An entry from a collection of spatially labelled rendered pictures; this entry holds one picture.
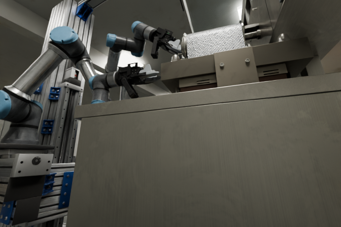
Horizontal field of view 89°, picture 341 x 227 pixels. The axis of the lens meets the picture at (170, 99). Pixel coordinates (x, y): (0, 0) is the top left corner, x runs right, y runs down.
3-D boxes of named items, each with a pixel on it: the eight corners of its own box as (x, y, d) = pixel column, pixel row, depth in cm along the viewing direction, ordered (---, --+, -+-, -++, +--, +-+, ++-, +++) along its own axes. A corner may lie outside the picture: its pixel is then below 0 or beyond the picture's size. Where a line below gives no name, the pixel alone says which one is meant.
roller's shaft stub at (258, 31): (242, 44, 79) (241, 36, 80) (259, 41, 77) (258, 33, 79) (243, 38, 75) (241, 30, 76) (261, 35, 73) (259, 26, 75)
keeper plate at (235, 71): (217, 91, 47) (213, 56, 50) (258, 86, 44) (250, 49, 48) (217, 88, 45) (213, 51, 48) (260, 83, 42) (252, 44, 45)
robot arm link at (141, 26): (138, 34, 108) (141, 20, 104) (150, 41, 103) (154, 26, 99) (129, 34, 102) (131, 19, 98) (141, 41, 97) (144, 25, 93)
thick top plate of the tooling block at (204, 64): (174, 97, 68) (174, 82, 70) (292, 82, 57) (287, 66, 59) (160, 80, 53) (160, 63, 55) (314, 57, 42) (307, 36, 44)
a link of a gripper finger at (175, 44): (185, 41, 84) (171, 35, 88) (178, 50, 84) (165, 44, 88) (187, 45, 87) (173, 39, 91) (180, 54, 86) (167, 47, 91)
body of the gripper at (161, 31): (173, 32, 88) (157, 24, 93) (163, 45, 87) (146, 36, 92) (177, 41, 95) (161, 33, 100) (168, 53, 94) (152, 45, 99)
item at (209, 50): (190, 89, 71) (187, 51, 77) (251, 81, 65) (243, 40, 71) (189, 89, 71) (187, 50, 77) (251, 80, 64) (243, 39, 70)
